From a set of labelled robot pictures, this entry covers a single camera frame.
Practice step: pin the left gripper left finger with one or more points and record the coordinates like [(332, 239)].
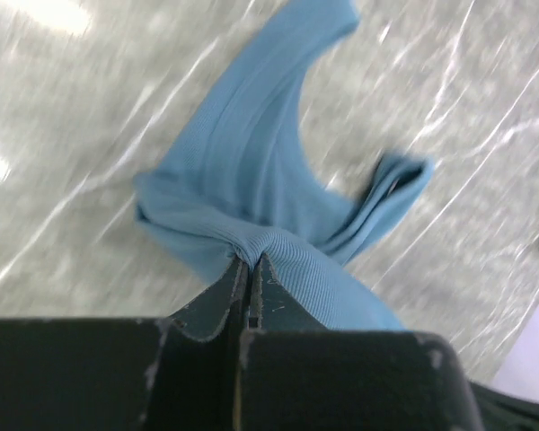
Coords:
[(169, 373)]

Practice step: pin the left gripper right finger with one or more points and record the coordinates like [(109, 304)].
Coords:
[(295, 375)]

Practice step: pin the teal tank top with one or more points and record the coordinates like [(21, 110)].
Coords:
[(236, 184)]

